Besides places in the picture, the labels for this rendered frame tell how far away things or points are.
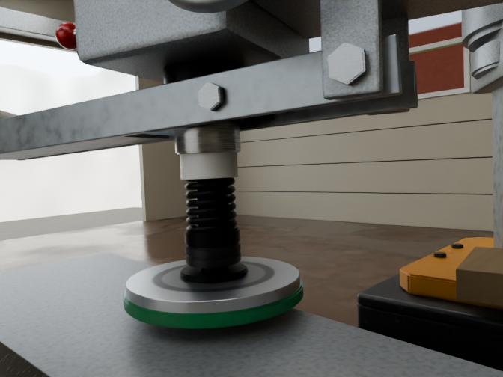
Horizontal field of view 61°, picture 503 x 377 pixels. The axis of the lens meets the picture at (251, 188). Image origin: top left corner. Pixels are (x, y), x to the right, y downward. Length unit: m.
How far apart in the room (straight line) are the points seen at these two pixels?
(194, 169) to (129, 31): 0.16
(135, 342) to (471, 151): 6.24
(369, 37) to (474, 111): 6.21
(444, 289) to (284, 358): 0.51
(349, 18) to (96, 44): 0.26
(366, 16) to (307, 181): 7.39
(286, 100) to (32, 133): 0.38
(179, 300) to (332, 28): 0.30
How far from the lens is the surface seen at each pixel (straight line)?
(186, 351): 0.46
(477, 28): 0.98
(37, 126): 0.65
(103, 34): 0.50
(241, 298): 0.45
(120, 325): 0.55
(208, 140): 0.49
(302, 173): 7.80
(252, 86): 0.43
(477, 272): 0.74
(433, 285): 0.89
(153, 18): 0.46
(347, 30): 0.38
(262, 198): 8.43
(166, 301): 0.46
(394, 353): 0.45
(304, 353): 0.44
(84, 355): 0.48
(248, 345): 0.46
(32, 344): 0.54
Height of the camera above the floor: 1.00
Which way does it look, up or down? 3 degrees down
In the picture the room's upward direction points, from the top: 2 degrees counter-clockwise
